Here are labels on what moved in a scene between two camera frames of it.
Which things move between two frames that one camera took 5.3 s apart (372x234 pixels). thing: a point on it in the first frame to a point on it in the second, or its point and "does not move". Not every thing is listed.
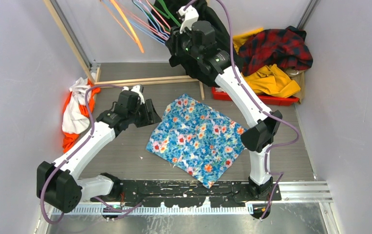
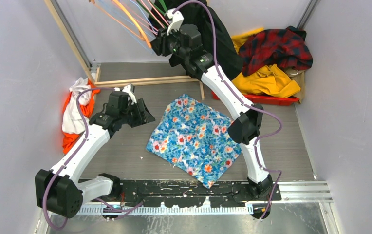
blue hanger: (145, 30) to (132, 35)
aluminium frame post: (72, 33) does not move
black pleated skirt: (165, 14) does not move
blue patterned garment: (203, 143) does not move
